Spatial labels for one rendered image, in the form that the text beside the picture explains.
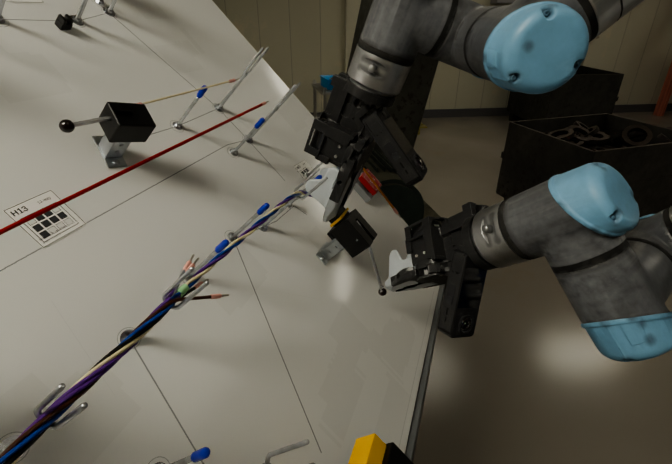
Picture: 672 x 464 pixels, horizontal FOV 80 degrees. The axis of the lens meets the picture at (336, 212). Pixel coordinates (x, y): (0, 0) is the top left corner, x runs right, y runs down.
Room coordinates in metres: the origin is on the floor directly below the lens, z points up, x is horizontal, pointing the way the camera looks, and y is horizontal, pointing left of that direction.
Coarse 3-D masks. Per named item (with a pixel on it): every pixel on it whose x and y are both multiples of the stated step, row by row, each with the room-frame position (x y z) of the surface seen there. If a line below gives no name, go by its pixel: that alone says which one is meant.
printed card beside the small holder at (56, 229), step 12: (48, 192) 0.38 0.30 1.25; (24, 204) 0.35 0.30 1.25; (36, 204) 0.36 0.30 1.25; (48, 204) 0.37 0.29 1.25; (12, 216) 0.34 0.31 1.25; (24, 216) 0.34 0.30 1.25; (48, 216) 0.36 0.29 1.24; (60, 216) 0.36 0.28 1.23; (72, 216) 0.37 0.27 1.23; (24, 228) 0.33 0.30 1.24; (36, 228) 0.34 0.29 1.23; (48, 228) 0.34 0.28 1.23; (60, 228) 0.35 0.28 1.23; (72, 228) 0.36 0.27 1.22; (36, 240) 0.33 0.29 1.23; (48, 240) 0.33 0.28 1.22
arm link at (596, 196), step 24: (576, 168) 0.38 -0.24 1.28; (600, 168) 0.36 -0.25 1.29; (528, 192) 0.40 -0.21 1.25; (552, 192) 0.36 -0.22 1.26; (576, 192) 0.35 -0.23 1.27; (600, 192) 0.33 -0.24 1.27; (624, 192) 0.35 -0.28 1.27; (504, 216) 0.39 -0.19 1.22; (528, 216) 0.37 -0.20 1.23; (552, 216) 0.35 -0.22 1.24; (576, 216) 0.34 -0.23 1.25; (600, 216) 0.33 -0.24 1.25; (624, 216) 0.32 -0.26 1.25; (528, 240) 0.37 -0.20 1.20; (552, 240) 0.35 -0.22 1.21; (576, 240) 0.34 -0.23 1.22; (600, 240) 0.33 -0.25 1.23; (624, 240) 0.34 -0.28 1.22; (552, 264) 0.35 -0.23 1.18
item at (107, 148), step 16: (112, 112) 0.44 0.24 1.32; (128, 112) 0.45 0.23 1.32; (144, 112) 0.47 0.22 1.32; (64, 128) 0.40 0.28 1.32; (112, 128) 0.43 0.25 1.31; (128, 128) 0.44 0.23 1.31; (144, 128) 0.45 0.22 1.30; (96, 144) 0.47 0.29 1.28; (112, 144) 0.45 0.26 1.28; (128, 144) 0.47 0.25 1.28; (112, 160) 0.46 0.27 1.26
